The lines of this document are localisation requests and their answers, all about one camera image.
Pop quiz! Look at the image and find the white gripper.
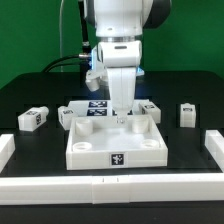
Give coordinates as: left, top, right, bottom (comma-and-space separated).
98, 41, 142, 125

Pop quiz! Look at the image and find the white square tabletop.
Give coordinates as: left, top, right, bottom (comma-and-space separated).
66, 115, 168, 170

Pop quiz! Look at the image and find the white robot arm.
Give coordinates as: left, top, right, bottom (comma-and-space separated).
80, 0, 172, 123

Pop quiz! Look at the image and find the white front fence bar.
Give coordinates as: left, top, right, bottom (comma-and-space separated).
0, 173, 224, 205

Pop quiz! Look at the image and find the white right fence block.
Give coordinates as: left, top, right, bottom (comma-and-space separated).
205, 130, 224, 173

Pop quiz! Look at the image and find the white fence block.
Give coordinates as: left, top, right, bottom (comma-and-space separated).
205, 130, 224, 173
0, 134, 15, 173

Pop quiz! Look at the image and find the white left fence block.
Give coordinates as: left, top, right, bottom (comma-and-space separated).
0, 134, 15, 173

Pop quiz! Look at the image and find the white marker base plate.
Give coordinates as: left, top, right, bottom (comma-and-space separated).
67, 98, 148, 118

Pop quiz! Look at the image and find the black cable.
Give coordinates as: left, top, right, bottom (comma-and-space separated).
41, 0, 93, 73

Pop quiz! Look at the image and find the grey cable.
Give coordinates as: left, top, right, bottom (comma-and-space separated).
58, 0, 65, 73

